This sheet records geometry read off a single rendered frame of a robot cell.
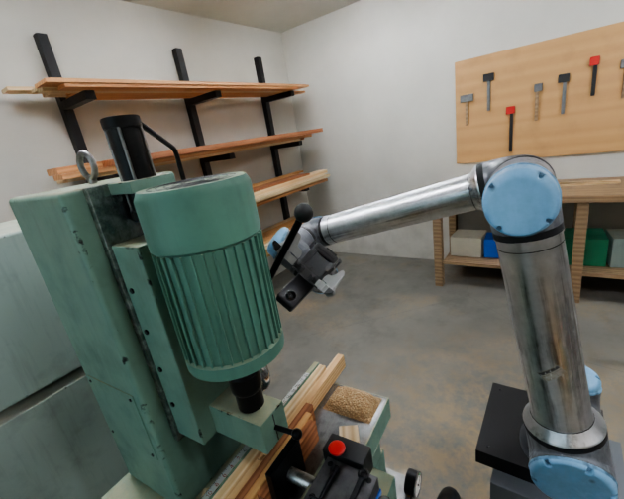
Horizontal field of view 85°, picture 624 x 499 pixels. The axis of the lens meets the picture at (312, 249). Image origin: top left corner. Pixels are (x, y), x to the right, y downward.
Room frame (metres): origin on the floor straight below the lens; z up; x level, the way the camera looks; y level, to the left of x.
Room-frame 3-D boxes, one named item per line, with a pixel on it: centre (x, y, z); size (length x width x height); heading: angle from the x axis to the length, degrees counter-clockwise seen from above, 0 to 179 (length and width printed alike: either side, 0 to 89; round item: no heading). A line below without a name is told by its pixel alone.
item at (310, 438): (0.52, 0.11, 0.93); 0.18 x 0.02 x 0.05; 146
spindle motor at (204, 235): (0.54, 0.16, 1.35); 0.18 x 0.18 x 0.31
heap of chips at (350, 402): (0.68, -0.04, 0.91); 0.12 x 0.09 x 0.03; 56
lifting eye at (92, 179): (0.70, 0.40, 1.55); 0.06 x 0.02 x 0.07; 56
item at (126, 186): (0.62, 0.28, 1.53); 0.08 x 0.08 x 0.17; 56
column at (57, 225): (0.70, 0.41, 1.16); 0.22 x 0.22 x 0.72; 56
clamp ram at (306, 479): (0.47, 0.09, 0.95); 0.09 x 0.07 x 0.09; 146
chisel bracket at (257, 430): (0.55, 0.18, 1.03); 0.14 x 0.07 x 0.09; 56
